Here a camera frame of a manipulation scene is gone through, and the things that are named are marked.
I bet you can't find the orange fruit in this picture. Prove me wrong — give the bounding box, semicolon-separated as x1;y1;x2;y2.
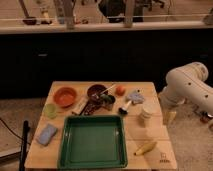
115;85;126;96

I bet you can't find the dark brown bowl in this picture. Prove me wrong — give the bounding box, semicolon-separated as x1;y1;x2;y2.
87;84;106;100

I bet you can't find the small green cup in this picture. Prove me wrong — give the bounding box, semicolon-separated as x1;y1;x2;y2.
43;103;57;119

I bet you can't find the white plastic cup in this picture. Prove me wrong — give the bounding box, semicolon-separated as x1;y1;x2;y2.
140;105;156;127

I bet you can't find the yellow banana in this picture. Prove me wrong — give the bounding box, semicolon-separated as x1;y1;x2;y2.
135;141;157;156

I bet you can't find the blue sponge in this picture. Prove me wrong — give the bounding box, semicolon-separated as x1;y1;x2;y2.
37;124;58;146

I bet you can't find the dark green mug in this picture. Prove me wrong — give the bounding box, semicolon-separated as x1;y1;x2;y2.
101;94;116;111

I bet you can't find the green plastic tray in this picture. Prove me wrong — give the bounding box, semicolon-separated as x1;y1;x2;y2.
57;115;128;170

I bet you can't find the brown patterned board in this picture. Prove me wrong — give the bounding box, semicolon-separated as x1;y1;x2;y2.
81;100;101;115

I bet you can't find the wooden spoon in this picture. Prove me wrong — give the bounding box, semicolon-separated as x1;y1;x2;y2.
93;84;116;97

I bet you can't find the orange bowl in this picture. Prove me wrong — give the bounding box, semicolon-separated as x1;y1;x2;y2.
53;87;77;108

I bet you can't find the black brush with white handle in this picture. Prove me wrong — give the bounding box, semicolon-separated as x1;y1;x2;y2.
118;100;132;115

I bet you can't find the black stand pole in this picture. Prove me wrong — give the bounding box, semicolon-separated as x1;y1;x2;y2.
19;120;30;171

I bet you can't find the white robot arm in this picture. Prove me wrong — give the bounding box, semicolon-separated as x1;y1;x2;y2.
158;62;213;125

